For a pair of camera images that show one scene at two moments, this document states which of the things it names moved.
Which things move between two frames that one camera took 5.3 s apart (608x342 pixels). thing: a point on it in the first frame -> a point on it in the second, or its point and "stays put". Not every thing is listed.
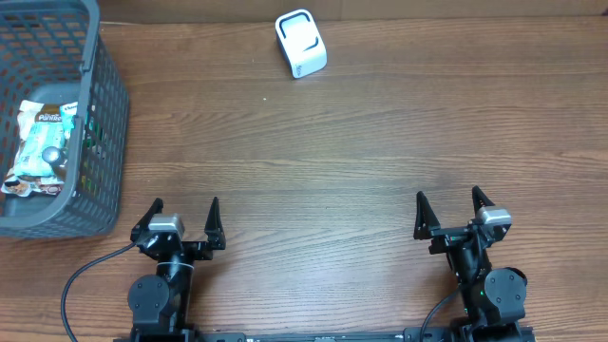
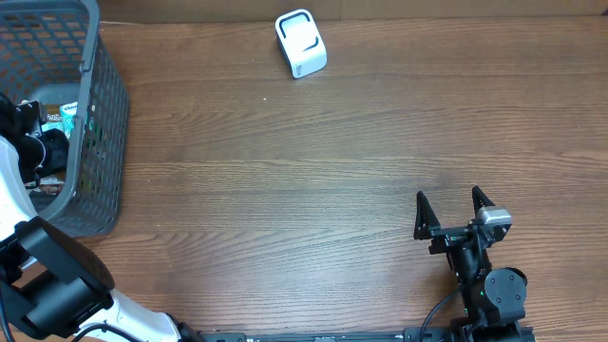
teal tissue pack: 68,112 stays put
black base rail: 460,332 stays put
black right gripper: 428,227 stays put
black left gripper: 204,250 -> 61,145
